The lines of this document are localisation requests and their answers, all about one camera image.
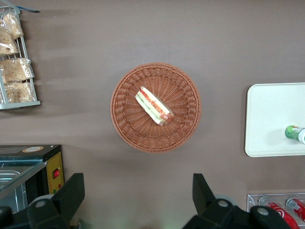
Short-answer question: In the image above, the green gum bottle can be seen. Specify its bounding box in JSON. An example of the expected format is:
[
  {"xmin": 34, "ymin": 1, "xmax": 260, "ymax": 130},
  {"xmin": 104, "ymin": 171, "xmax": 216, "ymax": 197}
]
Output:
[{"xmin": 285, "ymin": 125, "xmax": 305, "ymax": 145}]

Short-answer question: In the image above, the wrapped triangle sandwich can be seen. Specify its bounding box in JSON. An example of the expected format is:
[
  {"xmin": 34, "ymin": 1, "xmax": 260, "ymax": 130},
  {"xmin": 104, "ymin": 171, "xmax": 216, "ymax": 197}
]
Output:
[{"xmin": 135, "ymin": 86, "xmax": 174, "ymax": 126}]

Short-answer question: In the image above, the brown round wicker basket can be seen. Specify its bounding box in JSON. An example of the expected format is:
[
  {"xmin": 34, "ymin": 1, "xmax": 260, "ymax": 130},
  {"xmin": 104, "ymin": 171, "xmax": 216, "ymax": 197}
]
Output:
[{"xmin": 110, "ymin": 62, "xmax": 202, "ymax": 153}]

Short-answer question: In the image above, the blue tape strip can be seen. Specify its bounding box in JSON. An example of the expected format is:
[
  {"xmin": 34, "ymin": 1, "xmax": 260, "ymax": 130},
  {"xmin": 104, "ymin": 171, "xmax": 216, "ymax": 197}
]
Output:
[{"xmin": 18, "ymin": 6, "xmax": 41, "ymax": 13}]

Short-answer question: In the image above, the tray of packaged snacks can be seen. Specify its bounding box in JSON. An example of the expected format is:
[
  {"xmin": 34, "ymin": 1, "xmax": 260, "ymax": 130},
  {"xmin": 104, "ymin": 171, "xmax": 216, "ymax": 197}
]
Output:
[{"xmin": 0, "ymin": 6, "xmax": 41, "ymax": 110}]

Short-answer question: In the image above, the black food warmer machine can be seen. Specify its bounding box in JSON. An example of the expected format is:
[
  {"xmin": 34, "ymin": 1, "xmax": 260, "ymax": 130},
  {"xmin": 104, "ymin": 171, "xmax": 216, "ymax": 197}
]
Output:
[{"xmin": 0, "ymin": 144, "xmax": 65, "ymax": 213}]

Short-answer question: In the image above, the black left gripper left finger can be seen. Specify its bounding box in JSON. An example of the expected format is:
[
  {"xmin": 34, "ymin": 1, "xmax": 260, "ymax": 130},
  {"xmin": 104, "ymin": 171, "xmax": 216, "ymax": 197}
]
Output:
[{"xmin": 0, "ymin": 173, "xmax": 85, "ymax": 229}]

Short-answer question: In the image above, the clear snack bag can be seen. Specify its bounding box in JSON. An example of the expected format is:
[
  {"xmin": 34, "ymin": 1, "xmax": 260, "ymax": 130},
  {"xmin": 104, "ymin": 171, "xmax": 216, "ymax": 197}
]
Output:
[
  {"xmin": 0, "ymin": 31, "xmax": 20, "ymax": 55},
  {"xmin": 0, "ymin": 58, "xmax": 34, "ymax": 83},
  {"xmin": 3, "ymin": 82, "xmax": 33, "ymax": 104},
  {"xmin": 2, "ymin": 13, "xmax": 24, "ymax": 40}
]

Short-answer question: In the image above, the red cola bottle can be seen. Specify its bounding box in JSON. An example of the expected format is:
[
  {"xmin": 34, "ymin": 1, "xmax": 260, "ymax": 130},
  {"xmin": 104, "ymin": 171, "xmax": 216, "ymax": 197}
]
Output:
[
  {"xmin": 285, "ymin": 197, "xmax": 305, "ymax": 219},
  {"xmin": 258, "ymin": 196, "xmax": 301, "ymax": 229}
]

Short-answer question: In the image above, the clear acrylic bottle rack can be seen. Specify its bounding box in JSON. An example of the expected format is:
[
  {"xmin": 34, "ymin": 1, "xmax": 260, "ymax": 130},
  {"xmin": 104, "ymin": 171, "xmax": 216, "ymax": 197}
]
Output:
[{"xmin": 246, "ymin": 193, "xmax": 305, "ymax": 229}]

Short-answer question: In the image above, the beige serving tray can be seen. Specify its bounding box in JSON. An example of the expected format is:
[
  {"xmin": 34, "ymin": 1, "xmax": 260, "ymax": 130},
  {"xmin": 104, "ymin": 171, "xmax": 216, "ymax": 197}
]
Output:
[{"xmin": 244, "ymin": 83, "xmax": 305, "ymax": 157}]

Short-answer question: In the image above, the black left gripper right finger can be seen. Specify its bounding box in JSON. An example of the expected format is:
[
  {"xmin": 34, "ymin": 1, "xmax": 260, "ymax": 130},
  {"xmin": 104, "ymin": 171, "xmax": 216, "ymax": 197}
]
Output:
[{"xmin": 182, "ymin": 173, "xmax": 298, "ymax": 229}]

